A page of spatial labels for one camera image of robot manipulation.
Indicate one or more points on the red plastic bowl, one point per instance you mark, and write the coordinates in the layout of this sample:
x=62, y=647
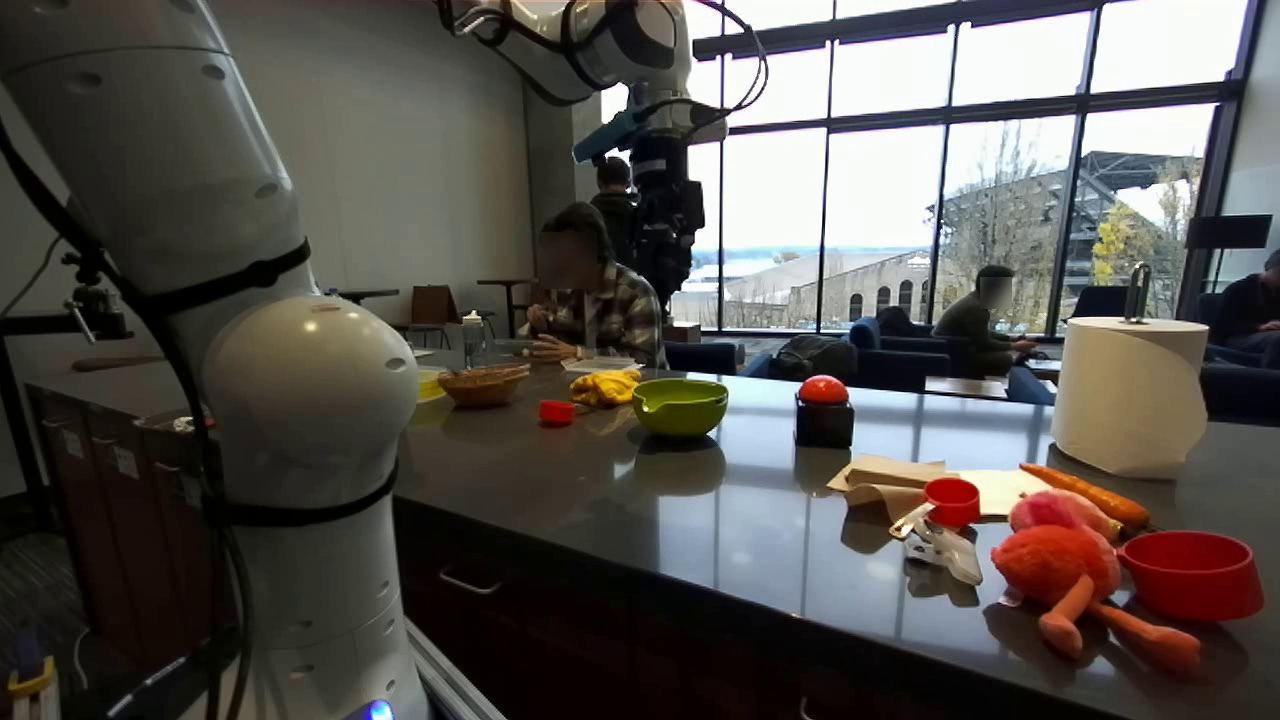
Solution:
x=1191, y=579

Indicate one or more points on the blue armchair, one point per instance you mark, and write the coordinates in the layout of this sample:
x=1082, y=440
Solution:
x=884, y=344

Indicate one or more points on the small dark table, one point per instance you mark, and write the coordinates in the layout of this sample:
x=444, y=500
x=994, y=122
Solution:
x=502, y=283

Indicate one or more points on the person in plaid shirt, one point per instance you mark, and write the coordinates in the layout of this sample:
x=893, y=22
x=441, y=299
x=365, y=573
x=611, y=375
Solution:
x=625, y=314

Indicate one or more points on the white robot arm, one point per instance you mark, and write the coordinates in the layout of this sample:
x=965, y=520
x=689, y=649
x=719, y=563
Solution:
x=307, y=401

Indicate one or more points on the dark counter cabinet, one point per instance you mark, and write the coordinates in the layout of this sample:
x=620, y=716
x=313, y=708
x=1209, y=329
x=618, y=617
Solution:
x=563, y=627

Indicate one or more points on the black square block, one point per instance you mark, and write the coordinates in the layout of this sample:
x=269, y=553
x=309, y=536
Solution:
x=823, y=424

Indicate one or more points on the yellow crumpled cloth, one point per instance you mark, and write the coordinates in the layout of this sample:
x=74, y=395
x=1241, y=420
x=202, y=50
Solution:
x=607, y=385

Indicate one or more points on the small red cup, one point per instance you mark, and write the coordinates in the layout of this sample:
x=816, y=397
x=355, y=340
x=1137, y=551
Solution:
x=954, y=500

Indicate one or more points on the black monitor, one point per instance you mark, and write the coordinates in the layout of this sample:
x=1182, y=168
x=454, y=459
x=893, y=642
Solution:
x=1228, y=230

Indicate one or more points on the brown oval wicker basket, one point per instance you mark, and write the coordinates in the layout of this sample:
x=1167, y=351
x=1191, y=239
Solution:
x=481, y=385

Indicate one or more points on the brown wooden chair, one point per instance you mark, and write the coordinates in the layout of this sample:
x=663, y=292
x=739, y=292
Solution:
x=433, y=306

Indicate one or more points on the orange plush toy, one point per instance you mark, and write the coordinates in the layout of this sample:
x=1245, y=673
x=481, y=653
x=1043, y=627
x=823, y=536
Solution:
x=1053, y=565

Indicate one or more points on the white paper towel roll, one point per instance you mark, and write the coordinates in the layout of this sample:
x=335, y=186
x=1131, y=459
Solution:
x=1131, y=395

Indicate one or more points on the toy carrot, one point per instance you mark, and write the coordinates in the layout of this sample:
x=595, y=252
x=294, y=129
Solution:
x=1085, y=490

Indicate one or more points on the wooden cutting board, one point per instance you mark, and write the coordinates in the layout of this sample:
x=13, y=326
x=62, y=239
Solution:
x=881, y=483

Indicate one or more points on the orange dome button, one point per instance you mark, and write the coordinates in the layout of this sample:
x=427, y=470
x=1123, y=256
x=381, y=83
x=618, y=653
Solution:
x=823, y=390

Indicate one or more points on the yellow clamp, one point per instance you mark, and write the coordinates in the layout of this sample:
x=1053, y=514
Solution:
x=29, y=683

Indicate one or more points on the red toy pot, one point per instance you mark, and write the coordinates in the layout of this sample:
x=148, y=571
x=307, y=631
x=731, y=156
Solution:
x=557, y=413

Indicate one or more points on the seated person dark jacket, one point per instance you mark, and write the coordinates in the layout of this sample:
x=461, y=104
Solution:
x=972, y=321

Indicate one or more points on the person in dark hoodie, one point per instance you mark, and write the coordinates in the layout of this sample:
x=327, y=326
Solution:
x=613, y=202

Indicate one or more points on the seated person black top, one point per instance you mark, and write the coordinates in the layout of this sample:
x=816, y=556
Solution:
x=1245, y=306

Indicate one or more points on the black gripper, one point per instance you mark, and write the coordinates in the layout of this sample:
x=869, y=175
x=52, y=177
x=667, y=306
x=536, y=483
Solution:
x=667, y=202

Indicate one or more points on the green bowl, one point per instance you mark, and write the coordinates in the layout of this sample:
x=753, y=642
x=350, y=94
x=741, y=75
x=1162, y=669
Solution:
x=683, y=406

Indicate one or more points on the white plastic clip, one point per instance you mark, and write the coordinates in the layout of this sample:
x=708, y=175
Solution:
x=941, y=545

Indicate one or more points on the pale wooden board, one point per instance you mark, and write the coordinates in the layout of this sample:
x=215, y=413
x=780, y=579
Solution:
x=1006, y=490

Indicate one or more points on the black tripod camera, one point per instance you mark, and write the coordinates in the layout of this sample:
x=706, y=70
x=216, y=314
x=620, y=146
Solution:
x=94, y=302

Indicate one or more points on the black window frame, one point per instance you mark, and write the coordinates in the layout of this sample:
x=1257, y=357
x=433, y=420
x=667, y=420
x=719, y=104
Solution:
x=935, y=116

